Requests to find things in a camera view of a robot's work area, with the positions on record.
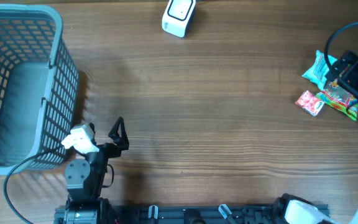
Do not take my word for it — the light blue snack packet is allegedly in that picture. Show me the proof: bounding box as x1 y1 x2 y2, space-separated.
302 50 329 90

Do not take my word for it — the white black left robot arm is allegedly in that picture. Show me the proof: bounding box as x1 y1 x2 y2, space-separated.
53 117 129 224

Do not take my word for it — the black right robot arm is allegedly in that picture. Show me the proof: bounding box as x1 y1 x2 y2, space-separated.
269 80 358 223

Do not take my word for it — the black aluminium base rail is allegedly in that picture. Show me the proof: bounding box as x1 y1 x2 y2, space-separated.
53 204 289 224

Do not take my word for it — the green Haribo candy bag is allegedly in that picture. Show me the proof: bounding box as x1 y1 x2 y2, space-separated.
316 79 358 121

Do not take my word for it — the grey plastic basket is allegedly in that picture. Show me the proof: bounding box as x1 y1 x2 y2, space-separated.
0 4 79 175

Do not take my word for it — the white barcode scanner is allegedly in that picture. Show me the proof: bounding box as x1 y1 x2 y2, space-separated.
162 0 196 38

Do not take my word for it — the small red white box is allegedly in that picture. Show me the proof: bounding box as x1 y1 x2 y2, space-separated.
295 91 324 116

